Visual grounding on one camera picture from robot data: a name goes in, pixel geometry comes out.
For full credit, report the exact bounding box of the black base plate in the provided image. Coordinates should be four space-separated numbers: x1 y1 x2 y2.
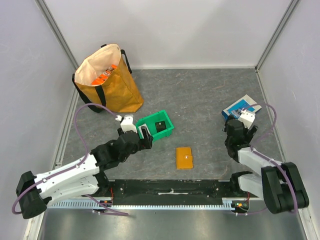
106 179 255 198

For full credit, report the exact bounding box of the orange leather card holder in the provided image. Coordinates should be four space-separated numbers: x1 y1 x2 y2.
176 147 194 170

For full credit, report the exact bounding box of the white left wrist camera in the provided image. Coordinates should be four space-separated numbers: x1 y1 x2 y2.
115 114 138 133

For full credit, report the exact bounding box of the brown tote bag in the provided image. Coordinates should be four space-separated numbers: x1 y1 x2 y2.
72 43 144 113

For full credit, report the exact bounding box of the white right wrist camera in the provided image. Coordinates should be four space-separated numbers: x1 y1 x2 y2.
238 109 256 129

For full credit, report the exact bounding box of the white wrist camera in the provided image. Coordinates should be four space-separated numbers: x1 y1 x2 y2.
115 114 138 133
238 109 256 129

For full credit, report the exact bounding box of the green plastic bin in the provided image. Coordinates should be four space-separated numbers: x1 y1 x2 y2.
135 109 175 143

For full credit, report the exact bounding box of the small black device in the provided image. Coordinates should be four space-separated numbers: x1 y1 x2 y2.
155 120 167 133

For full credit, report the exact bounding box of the blue white box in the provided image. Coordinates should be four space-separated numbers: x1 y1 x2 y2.
221 94 262 122

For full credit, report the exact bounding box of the orange snack packet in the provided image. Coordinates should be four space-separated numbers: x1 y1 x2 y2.
91 64 118 86

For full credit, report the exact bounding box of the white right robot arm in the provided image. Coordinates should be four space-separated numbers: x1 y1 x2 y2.
223 115 310 214

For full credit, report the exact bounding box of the white slotted cable duct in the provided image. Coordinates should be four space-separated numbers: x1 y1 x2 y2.
48 198 249 211

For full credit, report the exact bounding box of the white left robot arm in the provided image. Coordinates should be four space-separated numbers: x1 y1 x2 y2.
12 126 154 219

